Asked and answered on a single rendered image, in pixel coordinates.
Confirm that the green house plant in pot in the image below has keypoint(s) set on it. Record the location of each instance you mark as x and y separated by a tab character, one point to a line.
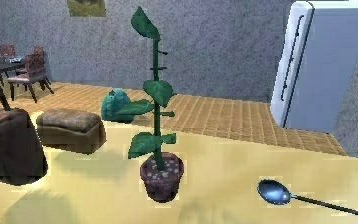
157	96

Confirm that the teal round cushion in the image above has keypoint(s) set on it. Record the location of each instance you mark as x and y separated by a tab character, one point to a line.
115	106

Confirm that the brown bread loaf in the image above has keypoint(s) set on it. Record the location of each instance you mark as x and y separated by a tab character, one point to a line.
70	128

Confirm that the blue metal spoon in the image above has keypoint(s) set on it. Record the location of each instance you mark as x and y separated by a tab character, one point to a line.
273	192

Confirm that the framed green picture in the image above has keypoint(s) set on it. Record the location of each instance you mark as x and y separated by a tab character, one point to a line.
86	7

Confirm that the brown dining chair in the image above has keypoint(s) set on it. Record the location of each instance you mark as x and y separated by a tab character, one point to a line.
7	50
32	71

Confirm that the white fridge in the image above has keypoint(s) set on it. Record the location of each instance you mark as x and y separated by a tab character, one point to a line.
333	66

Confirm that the dark dining table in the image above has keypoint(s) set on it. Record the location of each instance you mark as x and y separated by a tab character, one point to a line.
7	65

